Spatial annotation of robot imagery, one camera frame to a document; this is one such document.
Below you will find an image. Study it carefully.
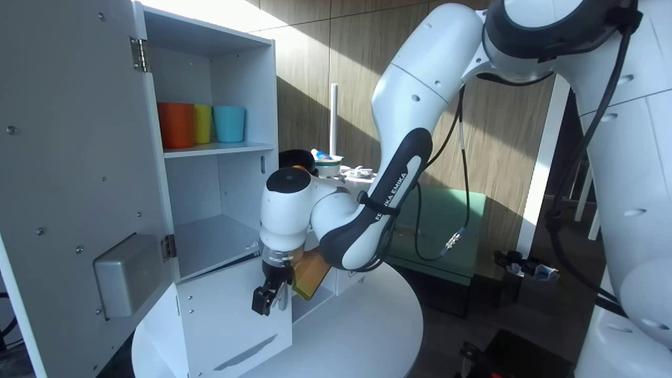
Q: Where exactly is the orange plastic cup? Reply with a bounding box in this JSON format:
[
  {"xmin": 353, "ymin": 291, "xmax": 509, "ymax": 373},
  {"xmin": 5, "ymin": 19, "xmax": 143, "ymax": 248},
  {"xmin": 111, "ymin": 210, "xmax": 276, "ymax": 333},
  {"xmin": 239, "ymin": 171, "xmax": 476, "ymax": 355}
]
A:
[{"xmin": 158, "ymin": 101, "xmax": 196, "ymax": 152}]

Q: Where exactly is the black camera on stand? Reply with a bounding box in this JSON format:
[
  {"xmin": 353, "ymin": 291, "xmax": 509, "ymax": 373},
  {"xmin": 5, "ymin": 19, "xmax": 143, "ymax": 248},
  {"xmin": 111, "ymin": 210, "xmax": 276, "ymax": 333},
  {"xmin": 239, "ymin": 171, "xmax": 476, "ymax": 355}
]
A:
[{"xmin": 490, "ymin": 248, "xmax": 562, "ymax": 283}]

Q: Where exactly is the yellow plastic cup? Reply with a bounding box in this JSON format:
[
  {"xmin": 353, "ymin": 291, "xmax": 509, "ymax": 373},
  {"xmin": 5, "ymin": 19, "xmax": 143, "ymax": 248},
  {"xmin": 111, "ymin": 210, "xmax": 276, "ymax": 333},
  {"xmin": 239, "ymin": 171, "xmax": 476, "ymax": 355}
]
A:
[{"xmin": 190, "ymin": 103, "xmax": 214, "ymax": 148}]

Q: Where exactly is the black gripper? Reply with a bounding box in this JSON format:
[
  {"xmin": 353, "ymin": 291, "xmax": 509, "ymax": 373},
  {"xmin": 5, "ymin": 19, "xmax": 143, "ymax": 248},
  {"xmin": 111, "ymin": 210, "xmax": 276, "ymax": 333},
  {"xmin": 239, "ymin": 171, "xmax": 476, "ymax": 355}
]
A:
[{"xmin": 250, "ymin": 244, "xmax": 294, "ymax": 318}]

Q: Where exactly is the white upright pole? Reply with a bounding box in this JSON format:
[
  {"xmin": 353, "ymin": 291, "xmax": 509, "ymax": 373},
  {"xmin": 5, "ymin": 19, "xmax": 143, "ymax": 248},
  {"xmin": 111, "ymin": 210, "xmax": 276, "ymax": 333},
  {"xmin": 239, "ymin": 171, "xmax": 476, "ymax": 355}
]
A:
[{"xmin": 328, "ymin": 83, "xmax": 340, "ymax": 161}]

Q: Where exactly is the blue plastic cup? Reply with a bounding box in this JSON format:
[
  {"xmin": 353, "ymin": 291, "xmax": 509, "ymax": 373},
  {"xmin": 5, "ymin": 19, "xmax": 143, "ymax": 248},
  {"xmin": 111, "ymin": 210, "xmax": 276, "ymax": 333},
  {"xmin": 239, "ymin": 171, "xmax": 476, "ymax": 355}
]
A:
[{"xmin": 211, "ymin": 103, "xmax": 248, "ymax": 146}]

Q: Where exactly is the short white fridge door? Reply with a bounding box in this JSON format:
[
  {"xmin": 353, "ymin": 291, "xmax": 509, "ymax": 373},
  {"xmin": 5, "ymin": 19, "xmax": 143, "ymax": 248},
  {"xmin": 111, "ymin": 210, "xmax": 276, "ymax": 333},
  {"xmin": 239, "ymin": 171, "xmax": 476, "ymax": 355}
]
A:
[{"xmin": 173, "ymin": 253, "xmax": 295, "ymax": 378}]

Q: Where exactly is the tall white fridge door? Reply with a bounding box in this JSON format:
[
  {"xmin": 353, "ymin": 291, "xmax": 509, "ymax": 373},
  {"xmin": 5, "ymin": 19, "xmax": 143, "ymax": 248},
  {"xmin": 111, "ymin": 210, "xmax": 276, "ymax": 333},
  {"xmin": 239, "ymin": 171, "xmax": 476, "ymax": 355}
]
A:
[{"xmin": 0, "ymin": 0, "xmax": 179, "ymax": 378}]

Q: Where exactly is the white metal frame rack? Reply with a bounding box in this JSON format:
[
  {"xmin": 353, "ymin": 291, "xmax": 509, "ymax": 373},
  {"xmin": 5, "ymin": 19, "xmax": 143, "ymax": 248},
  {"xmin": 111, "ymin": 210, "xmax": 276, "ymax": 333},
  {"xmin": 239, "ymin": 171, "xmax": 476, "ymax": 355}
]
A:
[{"xmin": 568, "ymin": 156, "xmax": 604, "ymax": 244}]

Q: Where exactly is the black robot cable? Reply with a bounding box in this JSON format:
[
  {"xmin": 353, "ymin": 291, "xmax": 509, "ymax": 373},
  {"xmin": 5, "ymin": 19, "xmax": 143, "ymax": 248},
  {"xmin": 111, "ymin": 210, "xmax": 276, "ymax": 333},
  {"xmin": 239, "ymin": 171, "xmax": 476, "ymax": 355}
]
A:
[{"xmin": 407, "ymin": 7, "xmax": 643, "ymax": 318}]

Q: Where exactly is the white vertical post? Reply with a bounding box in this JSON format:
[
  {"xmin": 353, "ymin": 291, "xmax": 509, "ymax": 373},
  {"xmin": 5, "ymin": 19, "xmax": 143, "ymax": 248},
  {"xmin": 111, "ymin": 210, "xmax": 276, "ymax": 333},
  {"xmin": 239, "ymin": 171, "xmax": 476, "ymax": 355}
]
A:
[{"xmin": 515, "ymin": 73, "xmax": 573, "ymax": 258}]

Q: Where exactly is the white toy pot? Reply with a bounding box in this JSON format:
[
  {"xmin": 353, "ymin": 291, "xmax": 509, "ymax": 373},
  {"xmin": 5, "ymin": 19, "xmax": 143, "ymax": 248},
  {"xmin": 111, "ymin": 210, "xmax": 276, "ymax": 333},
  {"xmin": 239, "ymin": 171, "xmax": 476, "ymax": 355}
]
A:
[{"xmin": 309, "ymin": 146, "xmax": 344, "ymax": 169}]

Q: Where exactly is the white toy kitchen unit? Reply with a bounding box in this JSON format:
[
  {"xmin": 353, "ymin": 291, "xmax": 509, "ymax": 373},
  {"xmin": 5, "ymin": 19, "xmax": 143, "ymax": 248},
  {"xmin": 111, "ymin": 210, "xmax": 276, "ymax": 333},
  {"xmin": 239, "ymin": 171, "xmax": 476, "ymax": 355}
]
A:
[{"xmin": 131, "ymin": 0, "xmax": 395, "ymax": 378}]

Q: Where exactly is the black floor box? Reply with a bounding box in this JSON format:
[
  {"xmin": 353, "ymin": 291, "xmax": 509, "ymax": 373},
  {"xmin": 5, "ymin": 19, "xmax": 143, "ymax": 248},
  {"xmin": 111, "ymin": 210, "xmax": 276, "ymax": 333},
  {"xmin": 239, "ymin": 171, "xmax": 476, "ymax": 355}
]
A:
[{"xmin": 458, "ymin": 326, "xmax": 580, "ymax": 378}]

